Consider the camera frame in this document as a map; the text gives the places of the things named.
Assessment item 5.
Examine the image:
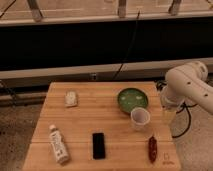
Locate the black floor cable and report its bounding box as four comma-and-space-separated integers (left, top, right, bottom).
155, 80, 199, 139

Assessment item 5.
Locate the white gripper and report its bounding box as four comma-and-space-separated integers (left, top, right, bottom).
160, 86, 184, 124

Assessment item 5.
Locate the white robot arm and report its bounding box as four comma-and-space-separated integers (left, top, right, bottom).
160, 61, 213, 124

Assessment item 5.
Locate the white plastic bottle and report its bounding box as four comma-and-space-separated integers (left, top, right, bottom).
49, 125, 70, 164

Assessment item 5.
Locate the black hanging cable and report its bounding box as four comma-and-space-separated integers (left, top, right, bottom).
112, 9, 141, 81

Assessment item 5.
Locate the white sponge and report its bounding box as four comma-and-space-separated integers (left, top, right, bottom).
65, 91, 78, 107

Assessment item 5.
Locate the green plate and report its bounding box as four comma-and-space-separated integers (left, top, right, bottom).
117, 88, 149, 114

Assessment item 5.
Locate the black eraser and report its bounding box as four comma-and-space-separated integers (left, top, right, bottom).
92, 133, 106, 159

